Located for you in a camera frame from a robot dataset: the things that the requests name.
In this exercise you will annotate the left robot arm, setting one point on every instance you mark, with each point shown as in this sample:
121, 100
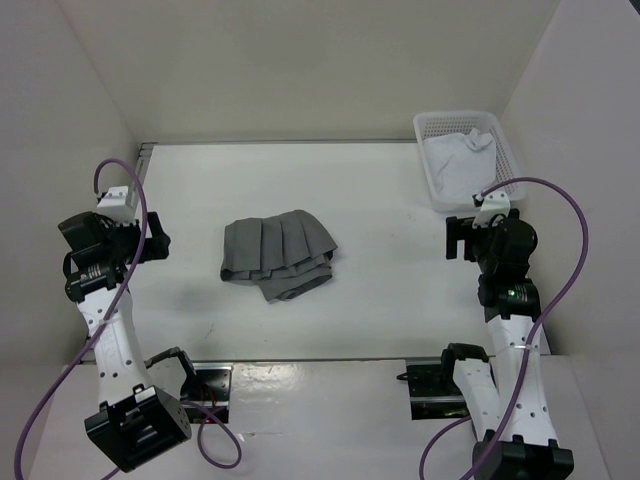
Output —
138, 418

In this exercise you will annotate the white skirt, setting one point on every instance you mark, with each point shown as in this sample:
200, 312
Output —
461, 164

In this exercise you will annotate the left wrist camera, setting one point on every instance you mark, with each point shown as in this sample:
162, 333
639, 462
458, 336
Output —
117, 204

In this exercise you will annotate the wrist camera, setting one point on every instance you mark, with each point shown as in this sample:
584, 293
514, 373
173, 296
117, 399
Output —
493, 207
117, 204

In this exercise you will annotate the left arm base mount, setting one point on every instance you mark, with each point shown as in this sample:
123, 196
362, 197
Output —
211, 388

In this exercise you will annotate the white plastic basket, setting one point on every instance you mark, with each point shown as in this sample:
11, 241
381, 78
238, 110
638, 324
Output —
439, 123

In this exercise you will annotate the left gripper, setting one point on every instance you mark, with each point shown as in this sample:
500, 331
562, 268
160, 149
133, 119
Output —
155, 247

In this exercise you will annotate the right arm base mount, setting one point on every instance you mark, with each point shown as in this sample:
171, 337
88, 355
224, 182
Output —
431, 396

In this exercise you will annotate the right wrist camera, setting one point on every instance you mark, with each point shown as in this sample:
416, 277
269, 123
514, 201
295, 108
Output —
493, 207

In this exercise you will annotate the grey pleated skirt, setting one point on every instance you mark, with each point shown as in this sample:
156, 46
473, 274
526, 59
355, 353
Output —
285, 255

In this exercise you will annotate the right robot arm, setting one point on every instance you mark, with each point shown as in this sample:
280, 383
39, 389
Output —
504, 393

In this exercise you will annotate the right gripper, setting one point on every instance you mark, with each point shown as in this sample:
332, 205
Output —
461, 228

